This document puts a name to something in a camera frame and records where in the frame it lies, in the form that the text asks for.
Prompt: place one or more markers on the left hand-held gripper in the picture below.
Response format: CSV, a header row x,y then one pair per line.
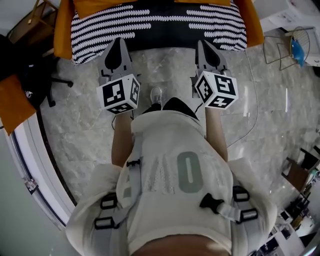
x,y
117,93

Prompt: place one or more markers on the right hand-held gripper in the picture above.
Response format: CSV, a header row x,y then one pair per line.
x,y
216,90

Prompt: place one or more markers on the person's right forearm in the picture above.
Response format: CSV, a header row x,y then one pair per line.
x,y
216,132

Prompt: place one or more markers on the person's left forearm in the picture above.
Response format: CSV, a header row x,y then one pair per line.
x,y
122,140

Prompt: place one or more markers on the black white patterned blanket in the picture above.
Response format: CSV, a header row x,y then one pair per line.
x,y
160,27

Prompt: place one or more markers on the person's white shoe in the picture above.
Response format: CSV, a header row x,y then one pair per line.
x,y
156,95

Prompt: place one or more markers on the orange pillow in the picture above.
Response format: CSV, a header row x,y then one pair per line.
x,y
100,6
202,2

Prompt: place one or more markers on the person's black trousers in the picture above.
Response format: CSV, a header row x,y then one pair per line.
x,y
178,106

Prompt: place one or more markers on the black office chair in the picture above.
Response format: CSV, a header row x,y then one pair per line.
x,y
30,72

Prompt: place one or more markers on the blue cushion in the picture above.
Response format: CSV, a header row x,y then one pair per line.
x,y
298,52

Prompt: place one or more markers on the orange upholstered seat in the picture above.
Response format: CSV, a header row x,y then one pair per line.
x,y
13,105

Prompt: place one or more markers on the person's white t-shirt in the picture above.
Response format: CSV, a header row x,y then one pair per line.
x,y
175,190

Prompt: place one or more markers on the brown wooden chair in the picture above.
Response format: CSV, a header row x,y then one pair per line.
x,y
296,175

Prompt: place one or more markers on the metal door latch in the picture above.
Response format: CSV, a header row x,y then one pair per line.
x,y
31,185

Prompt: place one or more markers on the cluttered desk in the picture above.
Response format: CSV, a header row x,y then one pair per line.
x,y
300,215

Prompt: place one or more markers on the gold frame side table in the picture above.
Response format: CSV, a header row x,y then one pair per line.
x,y
35,17

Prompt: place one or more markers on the white door frame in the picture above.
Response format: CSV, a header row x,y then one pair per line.
x,y
37,160

